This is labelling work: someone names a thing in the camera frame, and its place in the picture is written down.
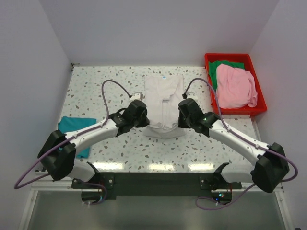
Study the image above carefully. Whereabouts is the white t shirt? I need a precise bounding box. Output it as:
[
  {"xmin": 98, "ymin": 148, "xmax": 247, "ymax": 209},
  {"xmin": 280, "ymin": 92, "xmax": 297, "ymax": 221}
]
[{"xmin": 143, "ymin": 74, "xmax": 186, "ymax": 139}]

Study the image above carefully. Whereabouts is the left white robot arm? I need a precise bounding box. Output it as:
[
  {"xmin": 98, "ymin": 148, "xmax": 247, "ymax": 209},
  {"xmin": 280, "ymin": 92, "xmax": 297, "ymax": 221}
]
[{"xmin": 38, "ymin": 100, "xmax": 149, "ymax": 188}]

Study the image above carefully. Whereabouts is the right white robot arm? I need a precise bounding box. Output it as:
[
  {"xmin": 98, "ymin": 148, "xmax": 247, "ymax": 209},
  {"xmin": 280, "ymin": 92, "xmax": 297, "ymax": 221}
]
[{"xmin": 178, "ymin": 98, "xmax": 289, "ymax": 193}]

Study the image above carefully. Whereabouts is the pink t shirt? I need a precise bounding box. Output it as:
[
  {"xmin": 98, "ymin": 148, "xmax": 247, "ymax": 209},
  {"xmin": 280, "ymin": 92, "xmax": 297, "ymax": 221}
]
[{"xmin": 216, "ymin": 64, "xmax": 258, "ymax": 109}]

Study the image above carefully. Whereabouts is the green t shirt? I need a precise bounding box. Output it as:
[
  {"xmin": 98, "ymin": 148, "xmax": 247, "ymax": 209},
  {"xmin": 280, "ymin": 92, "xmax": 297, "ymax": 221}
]
[{"xmin": 207, "ymin": 60, "xmax": 245, "ymax": 93}]

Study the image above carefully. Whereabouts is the teal folded t shirt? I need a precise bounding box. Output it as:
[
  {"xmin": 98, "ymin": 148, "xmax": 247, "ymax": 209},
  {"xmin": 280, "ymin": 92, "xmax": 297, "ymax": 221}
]
[{"xmin": 57, "ymin": 116, "xmax": 97, "ymax": 159}]

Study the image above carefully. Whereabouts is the red plastic bin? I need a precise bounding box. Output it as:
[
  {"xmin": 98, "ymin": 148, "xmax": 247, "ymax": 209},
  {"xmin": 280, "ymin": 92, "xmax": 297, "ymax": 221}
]
[{"xmin": 204, "ymin": 53, "xmax": 267, "ymax": 116}]

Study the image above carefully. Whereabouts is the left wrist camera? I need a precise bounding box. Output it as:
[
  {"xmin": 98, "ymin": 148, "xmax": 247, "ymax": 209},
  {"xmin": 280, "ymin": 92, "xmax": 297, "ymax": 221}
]
[{"xmin": 130, "ymin": 92, "xmax": 144, "ymax": 101}]

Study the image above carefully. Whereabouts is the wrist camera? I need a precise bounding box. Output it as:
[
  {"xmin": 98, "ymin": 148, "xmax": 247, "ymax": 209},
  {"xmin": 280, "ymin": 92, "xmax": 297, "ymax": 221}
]
[
  {"xmin": 187, "ymin": 94, "xmax": 198, "ymax": 102},
  {"xmin": 130, "ymin": 92, "xmax": 144, "ymax": 101}
]

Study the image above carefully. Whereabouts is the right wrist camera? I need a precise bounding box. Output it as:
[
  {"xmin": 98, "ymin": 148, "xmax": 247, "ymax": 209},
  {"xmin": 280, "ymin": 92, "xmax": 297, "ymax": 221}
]
[{"xmin": 187, "ymin": 94, "xmax": 198, "ymax": 102}]

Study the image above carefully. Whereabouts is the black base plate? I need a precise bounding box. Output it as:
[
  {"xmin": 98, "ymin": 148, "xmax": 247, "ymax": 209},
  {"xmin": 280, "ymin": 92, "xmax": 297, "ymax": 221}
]
[{"xmin": 71, "ymin": 172, "xmax": 242, "ymax": 201}]

